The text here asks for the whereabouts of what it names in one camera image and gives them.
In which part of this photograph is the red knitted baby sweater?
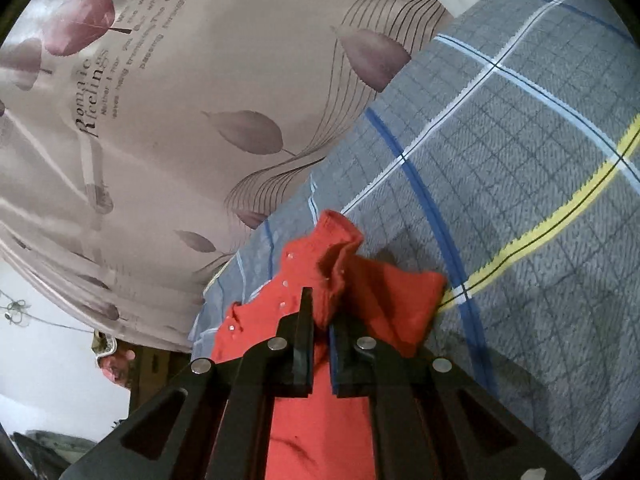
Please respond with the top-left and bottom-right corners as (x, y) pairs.
(212, 210), (447, 479)

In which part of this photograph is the brown cardboard box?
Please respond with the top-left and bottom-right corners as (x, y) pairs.
(129, 346), (191, 413)

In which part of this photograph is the pink patterned cloth bundle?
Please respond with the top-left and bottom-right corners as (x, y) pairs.
(91, 330), (137, 389)

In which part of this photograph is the grey plaid bed sheet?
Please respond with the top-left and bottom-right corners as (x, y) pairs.
(192, 0), (639, 479)

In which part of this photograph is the beige leaf print curtain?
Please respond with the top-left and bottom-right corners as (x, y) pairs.
(1, 0), (451, 351)

